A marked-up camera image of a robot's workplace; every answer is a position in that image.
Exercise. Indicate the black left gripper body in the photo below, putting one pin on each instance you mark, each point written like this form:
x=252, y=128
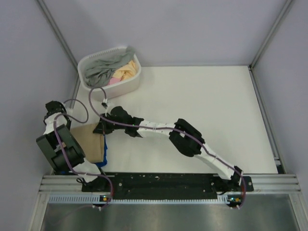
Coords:
x=69, y=123

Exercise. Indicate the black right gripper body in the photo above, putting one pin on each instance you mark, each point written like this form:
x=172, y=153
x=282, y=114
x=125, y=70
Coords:
x=109, y=126

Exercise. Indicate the beige t shirt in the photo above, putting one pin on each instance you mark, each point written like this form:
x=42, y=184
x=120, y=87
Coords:
x=88, y=141

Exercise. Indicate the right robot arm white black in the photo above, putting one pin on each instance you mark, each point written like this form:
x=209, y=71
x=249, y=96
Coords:
x=186, y=139

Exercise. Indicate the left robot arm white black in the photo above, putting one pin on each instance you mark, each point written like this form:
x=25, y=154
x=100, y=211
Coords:
x=60, y=147

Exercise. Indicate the folded blue printed t shirt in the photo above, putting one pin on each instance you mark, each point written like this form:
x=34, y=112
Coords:
x=104, y=149

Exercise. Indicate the pink t shirt in basket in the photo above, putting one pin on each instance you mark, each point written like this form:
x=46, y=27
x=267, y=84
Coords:
x=114, y=80

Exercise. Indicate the grey t shirt in basket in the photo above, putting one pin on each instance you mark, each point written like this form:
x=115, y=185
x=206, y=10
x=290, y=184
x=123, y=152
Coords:
x=99, y=72

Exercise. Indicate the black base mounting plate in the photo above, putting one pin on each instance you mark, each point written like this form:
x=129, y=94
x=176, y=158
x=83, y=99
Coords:
x=164, y=186

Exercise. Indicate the white plastic laundry basket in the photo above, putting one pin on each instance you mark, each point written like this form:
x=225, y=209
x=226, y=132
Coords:
x=120, y=88

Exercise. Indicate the yellow t shirt in basket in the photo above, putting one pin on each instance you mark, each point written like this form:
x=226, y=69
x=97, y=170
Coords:
x=126, y=72

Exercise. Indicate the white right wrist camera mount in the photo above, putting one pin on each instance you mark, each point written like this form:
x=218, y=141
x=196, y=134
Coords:
x=107, y=105

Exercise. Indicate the aluminium frame rail front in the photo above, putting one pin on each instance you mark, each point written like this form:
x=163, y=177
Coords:
x=255, y=183

